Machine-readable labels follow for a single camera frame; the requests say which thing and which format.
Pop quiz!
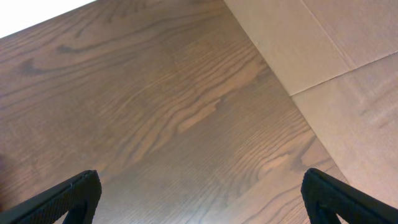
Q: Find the cardboard box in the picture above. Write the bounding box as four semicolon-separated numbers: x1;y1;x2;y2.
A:
227;0;397;207

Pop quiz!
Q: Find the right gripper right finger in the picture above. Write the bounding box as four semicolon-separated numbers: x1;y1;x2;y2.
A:
301;168;397;224

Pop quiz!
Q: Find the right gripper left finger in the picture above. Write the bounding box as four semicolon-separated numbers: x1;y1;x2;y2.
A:
1;170;102;224

